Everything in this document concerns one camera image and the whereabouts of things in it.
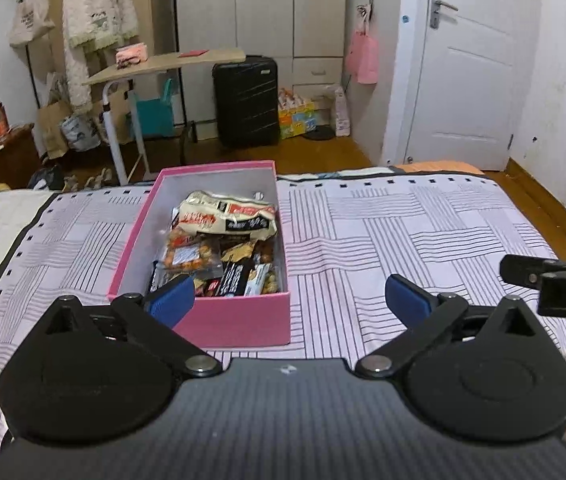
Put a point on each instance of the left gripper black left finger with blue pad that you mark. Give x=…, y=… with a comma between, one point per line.
x=151, y=320

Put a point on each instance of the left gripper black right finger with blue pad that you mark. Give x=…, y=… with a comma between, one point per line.
x=428, y=320

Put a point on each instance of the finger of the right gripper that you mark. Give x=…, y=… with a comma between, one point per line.
x=530, y=272

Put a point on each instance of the pink storage box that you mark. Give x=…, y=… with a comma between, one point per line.
x=246, y=322

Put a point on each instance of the small clear peanut bag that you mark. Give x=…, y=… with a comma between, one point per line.
x=191, y=253

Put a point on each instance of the black cracker snack pack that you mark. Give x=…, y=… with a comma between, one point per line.
x=234, y=280

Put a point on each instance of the large cream snack bag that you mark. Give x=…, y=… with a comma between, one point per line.
x=213, y=214

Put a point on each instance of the clear bag mixed nuts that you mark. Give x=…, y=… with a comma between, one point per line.
x=262, y=278

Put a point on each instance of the striped white bed sheet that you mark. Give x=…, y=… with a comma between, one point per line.
x=342, y=237

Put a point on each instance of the teal bag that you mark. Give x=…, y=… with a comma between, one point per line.
x=156, y=115

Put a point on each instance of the white plastic floor bag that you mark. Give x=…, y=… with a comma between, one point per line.
x=340, y=114

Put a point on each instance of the dark wooden nightstand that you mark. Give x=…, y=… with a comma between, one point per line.
x=19, y=157

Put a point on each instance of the brown paper bag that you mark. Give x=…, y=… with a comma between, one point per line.
x=50, y=118

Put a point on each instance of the colourful cardboard box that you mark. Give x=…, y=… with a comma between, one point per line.
x=296, y=114

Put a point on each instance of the white room door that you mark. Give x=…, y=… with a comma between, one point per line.
x=462, y=72

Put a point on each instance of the black suitcase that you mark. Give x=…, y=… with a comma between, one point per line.
x=246, y=102

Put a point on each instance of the wooden rolling side table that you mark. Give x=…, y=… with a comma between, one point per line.
x=155, y=65

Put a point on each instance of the pink pouch on table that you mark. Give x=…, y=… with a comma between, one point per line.
x=131, y=55

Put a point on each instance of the pink hanging bag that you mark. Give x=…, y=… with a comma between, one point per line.
x=362, y=59

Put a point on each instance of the cream lace cardigan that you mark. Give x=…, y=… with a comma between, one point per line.
x=90, y=26

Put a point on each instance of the beige tote bag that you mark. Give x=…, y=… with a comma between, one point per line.
x=32, y=20

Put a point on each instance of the white wardrobe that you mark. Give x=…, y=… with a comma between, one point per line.
x=305, y=37

